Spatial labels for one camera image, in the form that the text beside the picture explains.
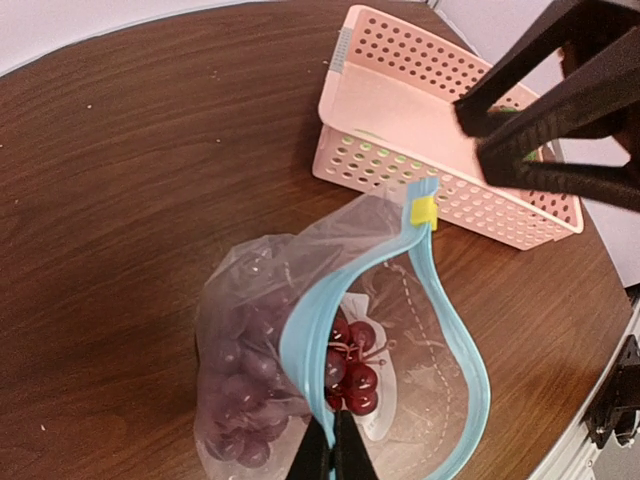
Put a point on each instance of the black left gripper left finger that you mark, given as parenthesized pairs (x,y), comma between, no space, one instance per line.
(312,460)

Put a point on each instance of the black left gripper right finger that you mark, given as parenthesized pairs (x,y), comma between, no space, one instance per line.
(351,460)

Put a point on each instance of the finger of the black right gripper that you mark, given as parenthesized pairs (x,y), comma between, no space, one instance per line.
(599,95)
(603,169)

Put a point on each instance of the dark red grape bunch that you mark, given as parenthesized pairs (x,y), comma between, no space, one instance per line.
(272,360)

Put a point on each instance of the clear zip top bag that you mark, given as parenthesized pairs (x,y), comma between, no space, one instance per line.
(380,244)

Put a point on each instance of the green chayote squash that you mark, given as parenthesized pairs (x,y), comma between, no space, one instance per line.
(501,114)

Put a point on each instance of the pink perforated plastic basket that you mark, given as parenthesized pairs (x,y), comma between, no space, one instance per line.
(388,119)

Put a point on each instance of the front aluminium rail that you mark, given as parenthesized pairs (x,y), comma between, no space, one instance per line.
(574,455)

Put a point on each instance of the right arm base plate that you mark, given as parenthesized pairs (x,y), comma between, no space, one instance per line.
(614,411)

